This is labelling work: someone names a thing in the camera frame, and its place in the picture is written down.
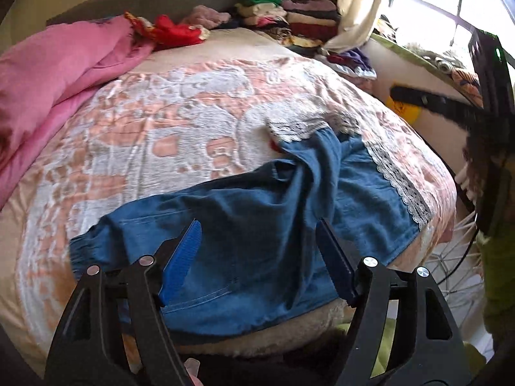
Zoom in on stack of folded clothes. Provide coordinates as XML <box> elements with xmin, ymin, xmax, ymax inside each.
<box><xmin>233</xmin><ymin>0</ymin><xmax>342</xmax><ymax>55</ymax></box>

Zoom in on cream curtain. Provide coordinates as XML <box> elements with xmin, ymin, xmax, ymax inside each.
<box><xmin>322</xmin><ymin>0</ymin><xmax>391</xmax><ymax>53</ymax></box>

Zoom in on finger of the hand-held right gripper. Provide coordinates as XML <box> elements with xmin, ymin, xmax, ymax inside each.
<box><xmin>392</xmin><ymin>84</ymin><xmax>483</xmax><ymax>126</ymax></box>

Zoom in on peach and white bedspread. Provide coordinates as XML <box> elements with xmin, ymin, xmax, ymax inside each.
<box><xmin>0</xmin><ymin>28</ymin><xmax>457</xmax><ymax>379</ymax></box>

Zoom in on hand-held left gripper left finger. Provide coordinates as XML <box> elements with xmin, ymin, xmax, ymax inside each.
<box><xmin>44</xmin><ymin>219</ymin><xmax>202</xmax><ymax>386</ymax></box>

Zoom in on person's yellow-green clothing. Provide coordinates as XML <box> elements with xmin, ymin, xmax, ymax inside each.
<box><xmin>370</xmin><ymin>229</ymin><xmax>515</xmax><ymax>386</ymax></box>

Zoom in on pink blanket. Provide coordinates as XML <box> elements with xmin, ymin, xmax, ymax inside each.
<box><xmin>0</xmin><ymin>16</ymin><xmax>155</xmax><ymax>210</ymax></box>

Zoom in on assorted crumpled cloths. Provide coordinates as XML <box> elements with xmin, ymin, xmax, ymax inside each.
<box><xmin>378</xmin><ymin>14</ymin><xmax>483</xmax><ymax>103</ymax></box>

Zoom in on yellow paper sheet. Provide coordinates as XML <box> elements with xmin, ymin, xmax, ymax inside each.
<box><xmin>385</xmin><ymin>96</ymin><xmax>421</xmax><ymax>127</ymax></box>

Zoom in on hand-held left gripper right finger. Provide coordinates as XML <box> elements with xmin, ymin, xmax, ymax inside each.
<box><xmin>316</xmin><ymin>218</ymin><xmax>473</xmax><ymax>386</ymax></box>

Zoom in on green sill cloth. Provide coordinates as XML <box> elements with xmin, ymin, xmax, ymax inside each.
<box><xmin>370</xmin><ymin>32</ymin><xmax>483</xmax><ymax>107</ymax></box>

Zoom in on mauve fluffy cloth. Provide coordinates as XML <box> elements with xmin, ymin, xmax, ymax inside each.
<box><xmin>181</xmin><ymin>5</ymin><xmax>232</xmax><ymax>29</ymax></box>

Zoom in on blue denim pants lace trim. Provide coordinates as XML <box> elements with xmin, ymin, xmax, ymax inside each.
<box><xmin>69</xmin><ymin>126</ymin><xmax>433</xmax><ymax>336</ymax></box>

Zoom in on red patterned cloth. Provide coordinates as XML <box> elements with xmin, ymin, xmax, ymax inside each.
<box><xmin>123</xmin><ymin>11</ymin><xmax>211</xmax><ymax>47</ymax></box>

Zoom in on purple crumpled clothes pile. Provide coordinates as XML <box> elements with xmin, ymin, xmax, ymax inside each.
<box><xmin>326</xmin><ymin>46</ymin><xmax>377</xmax><ymax>79</ymax></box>

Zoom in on white wire fan guard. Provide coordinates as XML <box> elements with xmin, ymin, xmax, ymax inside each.
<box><xmin>422</xmin><ymin>209</ymin><xmax>489</xmax><ymax>302</ymax></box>

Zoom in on grey headboard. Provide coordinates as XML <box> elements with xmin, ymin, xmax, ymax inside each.
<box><xmin>46</xmin><ymin>0</ymin><xmax>247</xmax><ymax>27</ymax></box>

